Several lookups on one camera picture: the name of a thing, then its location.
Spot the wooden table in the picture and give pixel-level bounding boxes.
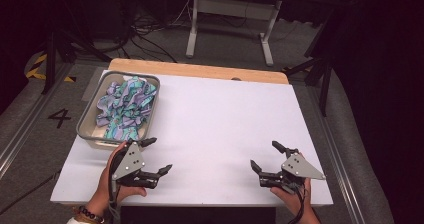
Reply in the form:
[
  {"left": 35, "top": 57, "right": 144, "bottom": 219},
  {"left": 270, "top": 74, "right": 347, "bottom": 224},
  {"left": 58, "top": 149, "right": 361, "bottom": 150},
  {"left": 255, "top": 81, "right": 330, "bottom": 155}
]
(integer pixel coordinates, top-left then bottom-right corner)
[{"left": 108, "top": 57, "right": 290, "bottom": 85}]

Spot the thin black floor cable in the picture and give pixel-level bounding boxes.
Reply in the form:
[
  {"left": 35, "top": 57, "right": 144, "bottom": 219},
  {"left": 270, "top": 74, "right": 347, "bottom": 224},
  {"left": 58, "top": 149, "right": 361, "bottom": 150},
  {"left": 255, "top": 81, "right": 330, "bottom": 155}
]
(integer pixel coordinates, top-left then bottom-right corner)
[{"left": 0, "top": 170, "right": 63, "bottom": 216}]

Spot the tangle of black floor cables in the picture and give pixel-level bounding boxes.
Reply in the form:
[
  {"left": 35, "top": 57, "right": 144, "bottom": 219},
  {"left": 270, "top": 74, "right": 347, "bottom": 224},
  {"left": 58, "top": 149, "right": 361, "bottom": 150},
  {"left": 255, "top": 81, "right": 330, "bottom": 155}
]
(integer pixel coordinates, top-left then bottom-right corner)
[{"left": 109, "top": 0, "right": 198, "bottom": 63}]

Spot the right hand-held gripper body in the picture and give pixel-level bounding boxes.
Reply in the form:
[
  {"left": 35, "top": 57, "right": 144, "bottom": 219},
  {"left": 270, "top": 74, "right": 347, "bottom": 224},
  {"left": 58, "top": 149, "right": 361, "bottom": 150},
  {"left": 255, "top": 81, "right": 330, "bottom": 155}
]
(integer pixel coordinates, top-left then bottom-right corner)
[{"left": 259, "top": 148, "right": 327, "bottom": 195}]

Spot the hand-held gripper cable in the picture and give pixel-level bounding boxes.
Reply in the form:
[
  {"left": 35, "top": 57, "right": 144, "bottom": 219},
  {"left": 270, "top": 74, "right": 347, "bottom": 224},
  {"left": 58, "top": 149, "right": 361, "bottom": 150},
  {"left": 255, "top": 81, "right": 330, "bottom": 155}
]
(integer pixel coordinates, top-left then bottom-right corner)
[
  {"left": 108, "top": 180, "right": 123, "bottom": 224},
  {"left": 289, "top": 185, "right": 310, "bottom": 224}
]

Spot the left hand-held gripper cable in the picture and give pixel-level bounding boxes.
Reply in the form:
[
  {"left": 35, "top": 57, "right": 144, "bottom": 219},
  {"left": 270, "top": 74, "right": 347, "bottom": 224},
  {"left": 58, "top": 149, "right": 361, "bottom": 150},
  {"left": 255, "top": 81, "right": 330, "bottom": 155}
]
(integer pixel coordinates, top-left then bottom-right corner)
[{"left": 108, "top": 180, "right": 123, "bottom": 224}]

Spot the black metal stand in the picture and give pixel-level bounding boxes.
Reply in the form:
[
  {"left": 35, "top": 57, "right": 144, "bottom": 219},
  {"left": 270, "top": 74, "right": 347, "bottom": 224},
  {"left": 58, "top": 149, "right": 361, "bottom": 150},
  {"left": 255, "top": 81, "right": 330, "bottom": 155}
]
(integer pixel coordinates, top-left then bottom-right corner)
[{"left": 283, "top": 3, "right": 338, "bottom": 117}]

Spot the black tripod stand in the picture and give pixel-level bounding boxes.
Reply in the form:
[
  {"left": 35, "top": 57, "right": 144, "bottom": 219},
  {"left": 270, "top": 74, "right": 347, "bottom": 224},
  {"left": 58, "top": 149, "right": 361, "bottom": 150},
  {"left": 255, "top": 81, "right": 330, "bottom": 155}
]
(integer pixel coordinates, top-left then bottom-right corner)
[{"left": 41, "top": 27, "right": 113, "bottom": 95}]

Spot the purple seahorse print garment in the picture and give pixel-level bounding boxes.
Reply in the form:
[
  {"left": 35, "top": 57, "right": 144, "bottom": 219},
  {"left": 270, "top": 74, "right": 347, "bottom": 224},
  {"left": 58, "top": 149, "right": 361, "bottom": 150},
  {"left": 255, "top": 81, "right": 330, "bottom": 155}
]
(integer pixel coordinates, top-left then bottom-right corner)
[{"left": 95, "top": 76, "right": 158, "bottom": 142}]

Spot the white frame desk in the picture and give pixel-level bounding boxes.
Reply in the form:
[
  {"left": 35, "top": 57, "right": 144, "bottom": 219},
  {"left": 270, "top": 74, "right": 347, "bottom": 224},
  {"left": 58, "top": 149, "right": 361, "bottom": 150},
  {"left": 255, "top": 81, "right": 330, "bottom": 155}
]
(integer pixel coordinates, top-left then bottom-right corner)
[{"left": 185, "top": 0, "right": 324, "bottom": 67}]

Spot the person's left hand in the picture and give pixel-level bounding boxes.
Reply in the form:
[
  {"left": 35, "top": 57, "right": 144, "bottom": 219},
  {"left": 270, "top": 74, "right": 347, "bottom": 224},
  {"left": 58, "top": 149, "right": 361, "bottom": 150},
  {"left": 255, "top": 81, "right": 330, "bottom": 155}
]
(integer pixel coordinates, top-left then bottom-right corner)
[{"left": 85, "top": 141, "right": 148, "bottom": 218}]

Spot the beige plastic bin grey rim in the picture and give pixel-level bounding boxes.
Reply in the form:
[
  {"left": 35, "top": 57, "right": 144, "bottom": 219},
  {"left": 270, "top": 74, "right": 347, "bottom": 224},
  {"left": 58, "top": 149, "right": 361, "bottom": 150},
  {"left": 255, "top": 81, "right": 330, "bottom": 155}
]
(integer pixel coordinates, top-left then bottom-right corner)
[{"left": 75, "top": 70, "right": 161, "bottom": 151}]

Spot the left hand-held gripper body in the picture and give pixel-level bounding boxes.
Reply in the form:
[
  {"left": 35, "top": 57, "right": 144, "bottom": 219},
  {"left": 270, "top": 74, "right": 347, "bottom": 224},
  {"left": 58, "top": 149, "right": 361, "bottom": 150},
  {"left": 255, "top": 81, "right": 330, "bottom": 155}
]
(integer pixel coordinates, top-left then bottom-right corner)
[{"left": 110, "top": 140, "right": 160, "bottom": 189}]

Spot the dark bead bracelet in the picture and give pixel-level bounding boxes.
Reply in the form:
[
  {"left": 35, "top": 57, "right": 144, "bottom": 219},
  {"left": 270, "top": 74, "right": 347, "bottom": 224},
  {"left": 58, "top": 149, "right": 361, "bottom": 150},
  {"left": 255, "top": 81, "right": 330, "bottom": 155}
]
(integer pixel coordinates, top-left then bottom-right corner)
[{"left": 77, "top": 205, "right": 105, "bottom": 224}]

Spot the right hand-held gripper cable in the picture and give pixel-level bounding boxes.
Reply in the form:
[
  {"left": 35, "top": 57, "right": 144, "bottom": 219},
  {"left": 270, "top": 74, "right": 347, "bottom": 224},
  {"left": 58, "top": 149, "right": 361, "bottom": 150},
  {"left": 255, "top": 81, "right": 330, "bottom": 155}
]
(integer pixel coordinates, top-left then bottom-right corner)
[{"left": 289, "top": 185, "right": 310, "bottom": 224}]

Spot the yellow black hazard tape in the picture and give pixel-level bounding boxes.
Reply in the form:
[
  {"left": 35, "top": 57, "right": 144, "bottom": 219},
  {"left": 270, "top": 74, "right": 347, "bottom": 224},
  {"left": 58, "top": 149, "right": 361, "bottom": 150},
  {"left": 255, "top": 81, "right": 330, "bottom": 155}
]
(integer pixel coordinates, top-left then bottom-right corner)
[{"left": 25, "top": 53, "right": 77, "bottom": 83}]

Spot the metal floor rail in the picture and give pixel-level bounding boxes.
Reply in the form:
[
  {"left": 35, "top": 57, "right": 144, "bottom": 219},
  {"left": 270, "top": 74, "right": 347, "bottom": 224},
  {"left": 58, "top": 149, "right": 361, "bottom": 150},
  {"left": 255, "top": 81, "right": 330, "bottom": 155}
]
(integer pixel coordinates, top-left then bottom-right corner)
[
  {"left": 0, "top": 63, "right": 73, "bottom": 180},
  {"left": 308, "top": 85, "right": 368, "bottom": 224}
]

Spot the person's right hand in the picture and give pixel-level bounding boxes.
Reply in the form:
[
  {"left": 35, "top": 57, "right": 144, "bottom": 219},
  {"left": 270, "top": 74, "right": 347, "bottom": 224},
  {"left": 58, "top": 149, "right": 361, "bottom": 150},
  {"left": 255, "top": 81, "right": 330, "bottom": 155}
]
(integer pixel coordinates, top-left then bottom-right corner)
[{"left": 269, "top": 178, "right": 317, "bottom": 219}]

